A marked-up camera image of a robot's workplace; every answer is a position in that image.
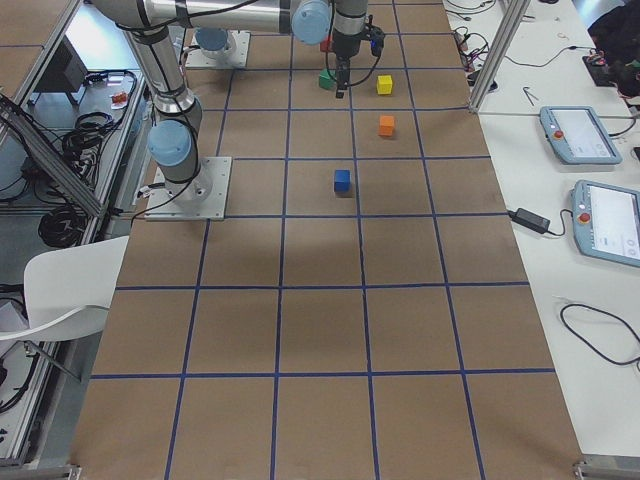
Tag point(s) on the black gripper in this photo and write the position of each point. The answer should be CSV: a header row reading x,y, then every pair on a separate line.
x,y
346,45

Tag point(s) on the red wooden block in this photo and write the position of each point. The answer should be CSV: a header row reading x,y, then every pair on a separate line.
x,y
326,45

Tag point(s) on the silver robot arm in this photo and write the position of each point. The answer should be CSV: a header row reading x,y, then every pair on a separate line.
x,y
146,25

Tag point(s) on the green wooden block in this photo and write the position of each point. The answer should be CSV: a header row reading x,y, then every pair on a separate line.
x,y
326,80

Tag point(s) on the yellow wooden block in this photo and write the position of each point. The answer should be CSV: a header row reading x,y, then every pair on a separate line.
x,y
384,85

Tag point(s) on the orange wooden block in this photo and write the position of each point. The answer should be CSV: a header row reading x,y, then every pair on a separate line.
x,y
386,126

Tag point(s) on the blue wooden block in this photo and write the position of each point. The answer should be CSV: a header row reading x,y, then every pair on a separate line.
x,y
342,181

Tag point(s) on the far teach pendant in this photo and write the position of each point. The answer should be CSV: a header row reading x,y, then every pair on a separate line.
x,y
577,136

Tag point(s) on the teach pendant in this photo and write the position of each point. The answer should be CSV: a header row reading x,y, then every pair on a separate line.
x,y
577,136
606,221

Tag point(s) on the black power adapter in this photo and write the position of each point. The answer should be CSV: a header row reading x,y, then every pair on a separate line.
x,y
529,220

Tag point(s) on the near teach pendant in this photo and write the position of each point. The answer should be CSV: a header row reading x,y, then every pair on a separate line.
x,y
606,221

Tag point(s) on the white chair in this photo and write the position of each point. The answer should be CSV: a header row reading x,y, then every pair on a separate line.
x,y
69,292

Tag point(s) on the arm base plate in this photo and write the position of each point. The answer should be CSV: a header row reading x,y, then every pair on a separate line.
x,y
204,198
219,49

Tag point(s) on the aluminium frame post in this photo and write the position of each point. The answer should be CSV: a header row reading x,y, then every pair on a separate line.
x,y
497,52

